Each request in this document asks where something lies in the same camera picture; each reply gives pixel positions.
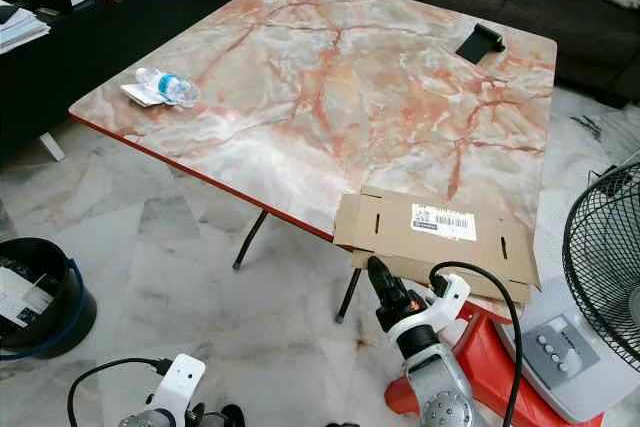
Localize brown cardboard box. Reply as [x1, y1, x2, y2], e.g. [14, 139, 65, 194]
[333, 185, 541, 305]

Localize black round rubbish bin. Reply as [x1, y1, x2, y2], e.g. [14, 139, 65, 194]
[0, 237, 98, 360]

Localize white paper trash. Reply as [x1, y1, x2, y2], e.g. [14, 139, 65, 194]
[0, 265, 53, 328]

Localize red plastic stool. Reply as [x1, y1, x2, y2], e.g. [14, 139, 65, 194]
[385, 302, 606, 427]

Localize grey table fan black grille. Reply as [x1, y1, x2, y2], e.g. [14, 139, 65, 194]
[495, 160, 640, 424]

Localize black phone stand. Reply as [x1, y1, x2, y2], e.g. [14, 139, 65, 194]
[455, 23, 507, 64]

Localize clear plastic water bottle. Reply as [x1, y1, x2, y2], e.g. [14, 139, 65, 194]
[135, 67, 201, 108]

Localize white paper packet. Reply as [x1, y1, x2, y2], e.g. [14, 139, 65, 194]
[120, 83, 161, 108]

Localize white paper stack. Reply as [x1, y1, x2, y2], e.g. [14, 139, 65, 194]
[0, 7, 53, 53]

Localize black low cabinet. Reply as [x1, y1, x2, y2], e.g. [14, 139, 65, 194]
[0, 0, 311, 163]

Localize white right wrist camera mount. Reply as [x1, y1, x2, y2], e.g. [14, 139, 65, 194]
[390, 275, 473, 340]

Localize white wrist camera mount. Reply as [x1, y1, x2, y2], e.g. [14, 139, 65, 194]
[155, 353, 207, 423]
[390, 275, 473, 340]

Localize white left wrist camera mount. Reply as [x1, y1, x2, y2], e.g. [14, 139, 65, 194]
[155, 353, 207, 423]

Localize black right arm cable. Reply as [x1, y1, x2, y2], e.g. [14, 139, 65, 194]
[430, 262, 526, 427]

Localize black metal table leg frame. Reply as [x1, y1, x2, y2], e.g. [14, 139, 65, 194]
[233, 209, 364, 325]

